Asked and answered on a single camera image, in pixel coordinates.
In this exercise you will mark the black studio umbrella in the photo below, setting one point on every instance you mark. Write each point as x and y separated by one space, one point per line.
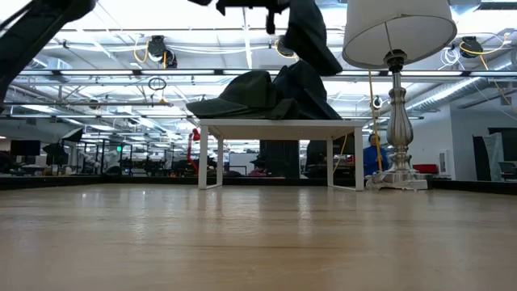
55 153

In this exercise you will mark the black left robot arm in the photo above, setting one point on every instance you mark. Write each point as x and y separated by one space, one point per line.
36 32

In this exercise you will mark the silver lamp with white shade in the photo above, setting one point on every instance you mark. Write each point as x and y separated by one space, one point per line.
399 129

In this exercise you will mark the dark standing panel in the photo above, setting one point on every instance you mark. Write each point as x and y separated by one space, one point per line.
480 161

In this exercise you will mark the black monitor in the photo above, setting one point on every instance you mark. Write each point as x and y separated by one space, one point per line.
26 147

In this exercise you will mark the white perforated shelf riser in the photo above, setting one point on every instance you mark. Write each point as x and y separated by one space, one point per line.
282 129

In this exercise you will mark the dark teal cotton cap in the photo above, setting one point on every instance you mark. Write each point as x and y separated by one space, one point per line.
311 40

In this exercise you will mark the navy blue cotton cap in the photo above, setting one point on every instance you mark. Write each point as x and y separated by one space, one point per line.
311 93

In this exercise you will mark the red box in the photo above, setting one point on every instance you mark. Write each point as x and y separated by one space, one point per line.
424 169

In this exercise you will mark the black studio softbox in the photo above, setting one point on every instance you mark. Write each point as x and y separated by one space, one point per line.
74 136

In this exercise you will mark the person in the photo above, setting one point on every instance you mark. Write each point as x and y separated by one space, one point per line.
369 159

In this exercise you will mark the red machine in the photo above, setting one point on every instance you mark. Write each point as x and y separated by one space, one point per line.
196 135

